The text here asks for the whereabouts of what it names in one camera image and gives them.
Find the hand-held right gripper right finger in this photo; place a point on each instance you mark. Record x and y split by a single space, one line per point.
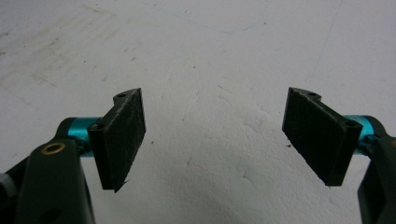
317 133

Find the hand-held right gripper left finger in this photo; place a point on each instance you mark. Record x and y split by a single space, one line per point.
120 140

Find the white table mat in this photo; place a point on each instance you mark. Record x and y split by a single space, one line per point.
218 46

